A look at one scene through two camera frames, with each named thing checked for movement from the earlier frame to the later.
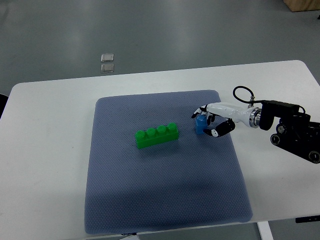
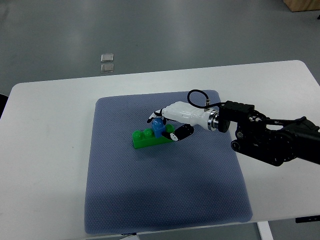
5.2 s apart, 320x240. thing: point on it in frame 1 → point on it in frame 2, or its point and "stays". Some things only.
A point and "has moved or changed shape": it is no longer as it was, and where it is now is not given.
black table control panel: [307, 219] stays
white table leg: [265, 230] stays
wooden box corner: [300, 5] stays
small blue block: [201, 123] has moved or changed shape
